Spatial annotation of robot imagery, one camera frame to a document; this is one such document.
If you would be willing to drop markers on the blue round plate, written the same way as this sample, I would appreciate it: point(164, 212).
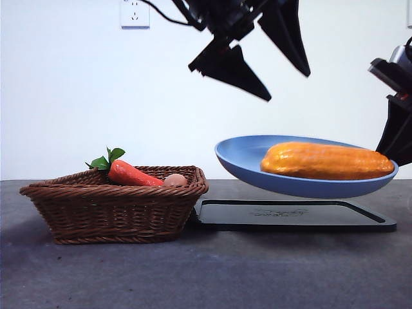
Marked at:
point(244, 161)

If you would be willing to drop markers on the white wall socket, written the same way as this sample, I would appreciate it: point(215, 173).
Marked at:
point(135, 16)

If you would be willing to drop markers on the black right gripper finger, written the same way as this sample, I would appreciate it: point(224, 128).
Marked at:
point(397, 135)

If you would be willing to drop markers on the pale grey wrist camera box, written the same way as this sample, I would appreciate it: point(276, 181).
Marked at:
point(400, 53)

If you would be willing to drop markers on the brown egg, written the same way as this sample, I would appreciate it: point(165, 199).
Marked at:
point(176, 181)

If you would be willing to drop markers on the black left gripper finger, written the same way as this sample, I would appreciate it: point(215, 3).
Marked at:
point(235, 71)
point(288, 32)

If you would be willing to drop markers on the yellow orange corn cob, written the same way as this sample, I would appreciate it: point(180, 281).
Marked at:
point(322, 161)

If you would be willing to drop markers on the orange carrot with green leaves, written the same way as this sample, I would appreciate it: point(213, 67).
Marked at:
point(125, 172)

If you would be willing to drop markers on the brown wicker basket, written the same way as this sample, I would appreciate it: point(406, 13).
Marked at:
point(112, 215)

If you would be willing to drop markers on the black cutting board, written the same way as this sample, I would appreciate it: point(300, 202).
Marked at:
point(225, 215)

